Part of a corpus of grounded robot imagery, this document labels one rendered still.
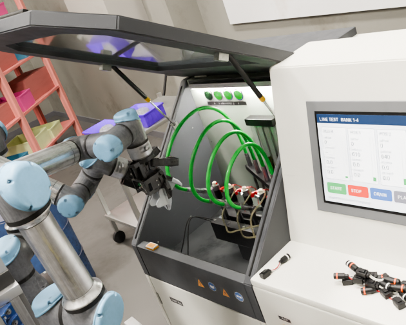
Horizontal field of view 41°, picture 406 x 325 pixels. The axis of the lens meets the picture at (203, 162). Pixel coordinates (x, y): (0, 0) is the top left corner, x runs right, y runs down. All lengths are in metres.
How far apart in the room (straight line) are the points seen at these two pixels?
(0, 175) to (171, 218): 1.20
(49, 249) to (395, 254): 0.95
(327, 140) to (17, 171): 0.89
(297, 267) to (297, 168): 0.31
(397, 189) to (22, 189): 0.97
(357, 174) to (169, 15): 3.17
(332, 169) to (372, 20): 1.91
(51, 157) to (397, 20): 2.34
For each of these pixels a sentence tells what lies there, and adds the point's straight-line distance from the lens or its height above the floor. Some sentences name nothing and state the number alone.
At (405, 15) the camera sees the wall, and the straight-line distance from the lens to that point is 3.35.
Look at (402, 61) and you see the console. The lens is 1.50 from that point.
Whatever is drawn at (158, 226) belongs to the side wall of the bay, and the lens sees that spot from 2.35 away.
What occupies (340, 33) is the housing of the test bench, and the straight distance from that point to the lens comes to 2.11.
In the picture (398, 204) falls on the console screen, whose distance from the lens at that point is 1.60.
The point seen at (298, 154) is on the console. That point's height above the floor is 1.28.
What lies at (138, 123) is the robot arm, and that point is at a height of 1.55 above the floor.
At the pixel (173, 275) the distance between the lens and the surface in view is 2.19.
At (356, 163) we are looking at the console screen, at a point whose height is 1.27.
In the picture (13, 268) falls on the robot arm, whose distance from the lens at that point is 2.04.
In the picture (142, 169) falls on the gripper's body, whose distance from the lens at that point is 1.72.
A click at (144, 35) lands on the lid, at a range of 1.44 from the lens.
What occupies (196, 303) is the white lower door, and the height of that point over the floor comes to 0.74.
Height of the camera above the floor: 2.01
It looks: 22 degrees down
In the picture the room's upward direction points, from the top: 21 degrees counter-clockwise
